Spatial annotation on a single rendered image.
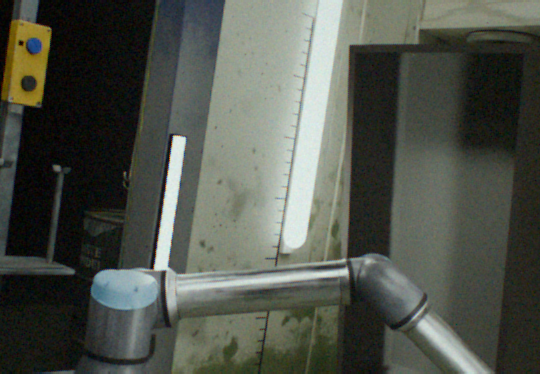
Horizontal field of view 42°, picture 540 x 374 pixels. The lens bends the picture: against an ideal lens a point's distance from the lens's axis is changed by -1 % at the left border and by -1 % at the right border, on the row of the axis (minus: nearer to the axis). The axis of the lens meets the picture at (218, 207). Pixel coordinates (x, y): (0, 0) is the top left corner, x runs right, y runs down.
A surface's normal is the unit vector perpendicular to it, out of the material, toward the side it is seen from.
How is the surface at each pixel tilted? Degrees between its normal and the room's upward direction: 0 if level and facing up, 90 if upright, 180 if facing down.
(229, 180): 90
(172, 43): 90
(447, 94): 102
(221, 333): 90
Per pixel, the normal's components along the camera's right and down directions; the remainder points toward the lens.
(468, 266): -0.73, 0.14
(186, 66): 0.67, 0.15
